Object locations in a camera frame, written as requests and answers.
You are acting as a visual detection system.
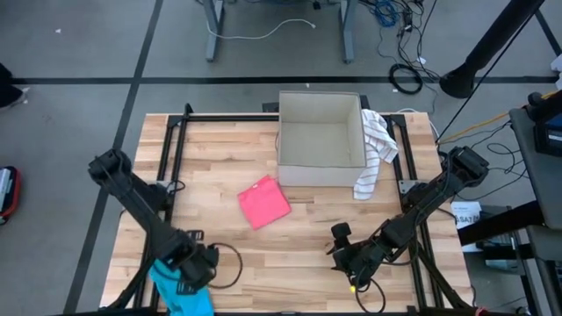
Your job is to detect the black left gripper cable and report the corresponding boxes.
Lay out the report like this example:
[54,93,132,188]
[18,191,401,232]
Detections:
[205,241,244,290]

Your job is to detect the grey desk leg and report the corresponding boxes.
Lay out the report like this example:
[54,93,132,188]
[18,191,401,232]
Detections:
[337,0,357,65]
[201,0,225,62]

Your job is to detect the black cable tangle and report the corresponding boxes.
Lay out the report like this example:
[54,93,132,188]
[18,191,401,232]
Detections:
[359,0,440,84]

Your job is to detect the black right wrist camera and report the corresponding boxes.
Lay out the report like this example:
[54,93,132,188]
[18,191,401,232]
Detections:
[330,221,353,248]

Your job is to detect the red and black bag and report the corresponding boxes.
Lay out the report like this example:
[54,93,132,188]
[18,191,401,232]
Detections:
[0,165,22,226]

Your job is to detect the yellow cable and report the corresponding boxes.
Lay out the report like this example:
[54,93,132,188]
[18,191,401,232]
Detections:
[436,90,561,145]

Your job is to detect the white printed paper label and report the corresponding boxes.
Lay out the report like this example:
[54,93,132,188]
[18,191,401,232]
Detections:
[450,200,484,254]

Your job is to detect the grey side table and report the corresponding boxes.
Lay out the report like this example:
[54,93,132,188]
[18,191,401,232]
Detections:
[508,107,562,232]

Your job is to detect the pink towel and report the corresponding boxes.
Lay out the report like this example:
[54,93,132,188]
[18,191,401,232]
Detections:
[236,174,293,231]

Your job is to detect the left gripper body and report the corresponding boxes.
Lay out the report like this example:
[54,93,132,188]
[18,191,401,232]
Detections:
[171,240,220,291]

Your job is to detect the teal towel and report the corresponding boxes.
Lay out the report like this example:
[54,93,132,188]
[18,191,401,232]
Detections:
[148,258,216,316]

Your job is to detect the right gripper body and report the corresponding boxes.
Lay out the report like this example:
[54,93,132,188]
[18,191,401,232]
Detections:
[331,239,392,287]

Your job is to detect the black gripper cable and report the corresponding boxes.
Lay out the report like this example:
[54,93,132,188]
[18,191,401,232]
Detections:
[205,241,244,290]
[353,274,387,314]

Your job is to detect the blue cable coil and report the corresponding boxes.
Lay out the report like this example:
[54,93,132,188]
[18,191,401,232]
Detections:
[372,0,400,28]

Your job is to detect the white floor cable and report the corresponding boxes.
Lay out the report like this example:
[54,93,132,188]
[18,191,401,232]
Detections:
[205,18,317,41]

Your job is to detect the black cable coil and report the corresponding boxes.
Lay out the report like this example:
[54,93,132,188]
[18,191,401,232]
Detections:
[388,63,425,96]

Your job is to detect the beige fabric storage box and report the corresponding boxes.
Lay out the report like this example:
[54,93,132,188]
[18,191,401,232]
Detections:
[276,90,368,189]

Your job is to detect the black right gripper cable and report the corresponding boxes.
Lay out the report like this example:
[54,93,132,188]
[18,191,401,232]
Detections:
[353,274,387,314]

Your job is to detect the black beam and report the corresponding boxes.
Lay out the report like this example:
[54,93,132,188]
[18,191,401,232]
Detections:
[456,199,545,247]

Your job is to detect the dark blue device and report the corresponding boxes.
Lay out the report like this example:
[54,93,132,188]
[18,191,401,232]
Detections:
[526,90,562,158]

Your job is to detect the white red-striped towel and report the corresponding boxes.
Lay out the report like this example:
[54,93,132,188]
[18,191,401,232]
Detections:
[353,108,400,202]

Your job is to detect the white items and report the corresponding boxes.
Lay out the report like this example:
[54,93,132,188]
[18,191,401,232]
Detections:
[550,52,562,91]

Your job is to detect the thick black stand pole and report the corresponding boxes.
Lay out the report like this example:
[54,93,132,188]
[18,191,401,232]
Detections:
[438,0,546,100]

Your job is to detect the person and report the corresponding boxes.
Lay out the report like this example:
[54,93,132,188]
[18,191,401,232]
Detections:
[0,61,31,111]

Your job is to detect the black aluminium table frame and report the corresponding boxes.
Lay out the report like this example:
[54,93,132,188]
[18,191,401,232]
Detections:
[104,103,475,316]

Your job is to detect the thin black slanted rod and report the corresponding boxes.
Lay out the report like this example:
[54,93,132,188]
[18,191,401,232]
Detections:
[436,8,539,144]

